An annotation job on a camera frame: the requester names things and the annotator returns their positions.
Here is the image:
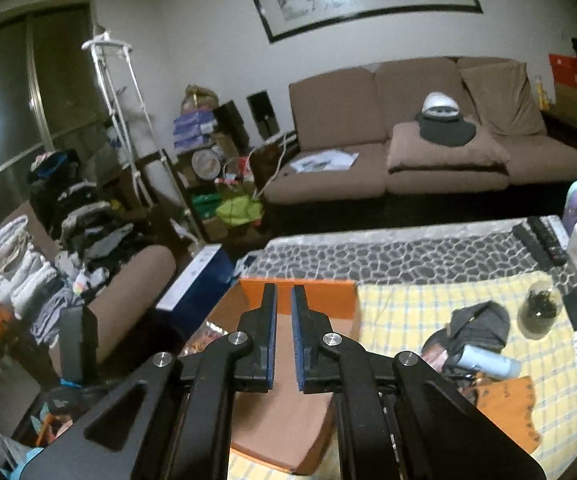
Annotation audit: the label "brown sofa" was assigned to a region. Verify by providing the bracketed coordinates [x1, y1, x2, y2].
[263, 56, 577, 206]

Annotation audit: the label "brown pillow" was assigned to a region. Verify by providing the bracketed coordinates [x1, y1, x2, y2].
[461, 61, 548, 137]

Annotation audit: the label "black remote control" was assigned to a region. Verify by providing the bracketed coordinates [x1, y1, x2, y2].
[512, 215, 568, 270]

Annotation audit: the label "glass sliding door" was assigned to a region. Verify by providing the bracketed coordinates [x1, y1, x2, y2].
[0, 2, 105, 233]

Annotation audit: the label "green bag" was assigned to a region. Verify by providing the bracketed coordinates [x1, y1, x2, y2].
[216, 194, 262, 227]

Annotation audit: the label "brown seat cushion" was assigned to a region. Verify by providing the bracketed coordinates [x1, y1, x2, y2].
[387, 122, 510, 175]

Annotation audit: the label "yellow checkered cloth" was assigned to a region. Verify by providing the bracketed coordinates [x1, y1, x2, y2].
[228, 272, 577, 480]

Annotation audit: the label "red boxes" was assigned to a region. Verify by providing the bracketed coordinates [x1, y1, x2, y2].
[548, 53, 577, 113]

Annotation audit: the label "dark grey cloth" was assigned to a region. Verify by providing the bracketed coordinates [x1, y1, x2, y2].
[447, 301, 511, 356]

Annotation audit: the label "stack of blue boxes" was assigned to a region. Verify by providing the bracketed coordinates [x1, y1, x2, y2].
[172, 109, 218, 151]

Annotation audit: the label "grey stone pattern mat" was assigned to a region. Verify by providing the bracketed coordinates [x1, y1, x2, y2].
[241, 217, 577, 376]

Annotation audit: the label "black visor hat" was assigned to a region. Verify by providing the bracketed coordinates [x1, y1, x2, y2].
[415, 110, 477, 147]

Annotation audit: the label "glass jar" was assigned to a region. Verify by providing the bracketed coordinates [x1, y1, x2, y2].
[517, 282, 565, 339]

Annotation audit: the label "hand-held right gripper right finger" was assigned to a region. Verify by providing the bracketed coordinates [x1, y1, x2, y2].
[291, 284, 545, 480]

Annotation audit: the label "brown leather bag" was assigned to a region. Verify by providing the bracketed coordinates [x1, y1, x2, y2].
[421, 329, 469, 386]

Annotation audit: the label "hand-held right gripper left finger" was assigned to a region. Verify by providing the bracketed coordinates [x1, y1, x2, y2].
[16, 283, 276, 480]

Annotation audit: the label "orange cloth bag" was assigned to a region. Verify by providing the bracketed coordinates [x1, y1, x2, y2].
[473, 376, 542, 454]

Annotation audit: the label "yellow bottle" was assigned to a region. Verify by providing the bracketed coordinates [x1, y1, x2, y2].
[535, 76, 553, 111]

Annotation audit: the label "white papers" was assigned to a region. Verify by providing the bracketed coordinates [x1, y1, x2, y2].
[291, 149, 360, 174]

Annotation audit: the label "stack of folded towels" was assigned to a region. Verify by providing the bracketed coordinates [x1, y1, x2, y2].
[0, 216, 66, 318]

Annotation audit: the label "blue and white box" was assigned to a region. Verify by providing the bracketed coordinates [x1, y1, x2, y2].
[155, 244, 235, 330]

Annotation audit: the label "light blue bottle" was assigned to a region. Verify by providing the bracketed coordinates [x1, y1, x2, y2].
[455, 344, 522, 380]

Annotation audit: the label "brown armchair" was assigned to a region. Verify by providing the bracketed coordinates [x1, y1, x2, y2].
[0, 200, 178, 376]

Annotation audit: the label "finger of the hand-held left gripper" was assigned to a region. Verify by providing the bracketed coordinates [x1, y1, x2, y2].
[59, 304, 100, 386]

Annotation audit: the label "black speaker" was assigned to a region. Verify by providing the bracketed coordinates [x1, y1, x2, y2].
[246, 90, 281, 142]

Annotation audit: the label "white clothes rack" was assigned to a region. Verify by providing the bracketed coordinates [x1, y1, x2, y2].
[81, 31, 205, 242]

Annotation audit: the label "orange cardboard box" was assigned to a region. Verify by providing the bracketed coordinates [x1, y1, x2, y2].
[207, 277, 362, 476]

